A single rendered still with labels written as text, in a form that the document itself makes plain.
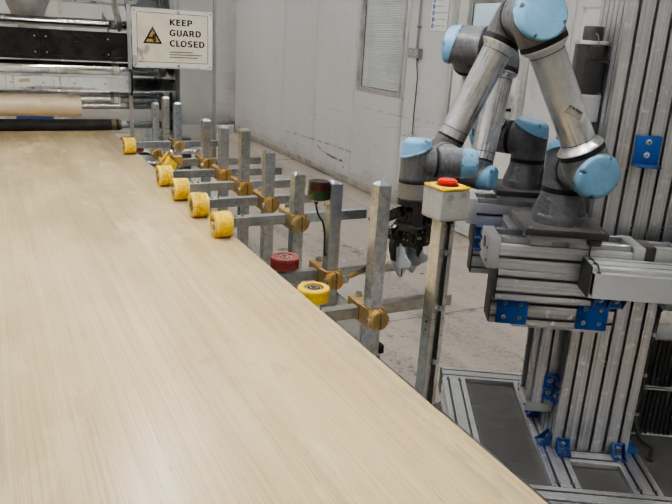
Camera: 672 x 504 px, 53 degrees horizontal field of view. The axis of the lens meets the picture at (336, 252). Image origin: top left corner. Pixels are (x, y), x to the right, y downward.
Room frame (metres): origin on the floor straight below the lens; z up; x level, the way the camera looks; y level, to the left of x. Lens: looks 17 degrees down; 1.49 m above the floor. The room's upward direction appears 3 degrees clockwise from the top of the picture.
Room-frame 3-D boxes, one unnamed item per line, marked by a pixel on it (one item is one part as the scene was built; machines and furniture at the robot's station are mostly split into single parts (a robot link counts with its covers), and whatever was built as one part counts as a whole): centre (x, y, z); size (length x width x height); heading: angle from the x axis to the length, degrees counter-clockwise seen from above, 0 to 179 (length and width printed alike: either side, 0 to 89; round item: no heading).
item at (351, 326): (1.82, -0.02, 0.75); 0.26 x 0.01 x 0.10; 27
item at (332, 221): (1.83, 0.01, 0.89); 0.03 x 0.03 x 0.48; 27
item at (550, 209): (1.87, -0.62, 1.09); 0.15 x 0.15 x 0.10
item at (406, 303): (1.67, -0.13, 0.83); 0.43 x 0.03 x 0.04; 117
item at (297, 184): (2.05, 0.13, 0.86); 0.03 x 0.03 x 0.48; 27
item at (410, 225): (1.68, -0.19, 1.06); 0.09 x 0.08 x 0.12; 47
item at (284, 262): (1.81, 0.14, 0.85); 0.08 x 0.08 x 0.11
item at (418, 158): (1.69, -0.19, 1.22); 0.09 x 0.08 x 0.11; 96
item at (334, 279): (1.85, 0.03, 0.85); 0.13 x 0.06 x 0.05; 27
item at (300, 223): (2.07, 0.14, 0.95); 0.13 x 0.06 x 0.05; 27
